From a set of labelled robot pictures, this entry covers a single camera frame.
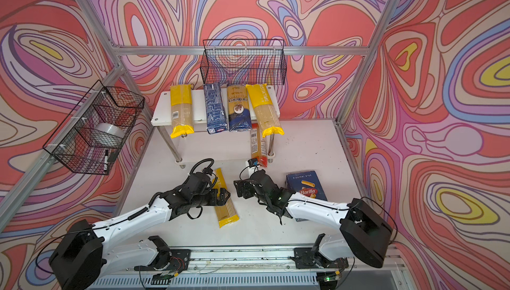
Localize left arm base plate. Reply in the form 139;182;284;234
151;249;191;272

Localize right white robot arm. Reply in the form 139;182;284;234
234;170;393;268

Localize white shelf with metal legs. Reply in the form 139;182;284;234
151;85;280;169

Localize silver tape roll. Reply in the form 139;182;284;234
95;123;125;138

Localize black wire basket back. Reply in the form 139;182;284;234
200;38;288;86

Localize dark blue spaghetti bag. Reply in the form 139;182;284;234
227;85;252;131

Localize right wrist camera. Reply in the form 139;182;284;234
248;158;259;168

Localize red spaghetti bag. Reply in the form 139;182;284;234
250;123;268;168

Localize blue Barilla pasta box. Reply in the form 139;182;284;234
286;170;328;201

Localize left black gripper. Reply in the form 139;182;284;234
189;186;231;209

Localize black wire basket left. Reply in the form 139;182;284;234
42;81;145;176

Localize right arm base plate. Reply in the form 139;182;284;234
290;247;349;271

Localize black wire basket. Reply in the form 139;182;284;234
42;81;145;176
200;38;288;86

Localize blue spaghetti box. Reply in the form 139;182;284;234
204;83;228;135

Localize yellow spaghetti bag long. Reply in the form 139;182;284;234
170;85;195;138

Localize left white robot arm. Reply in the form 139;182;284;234
49;171;231;289

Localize black marker pen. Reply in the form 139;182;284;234
103;150;109;174

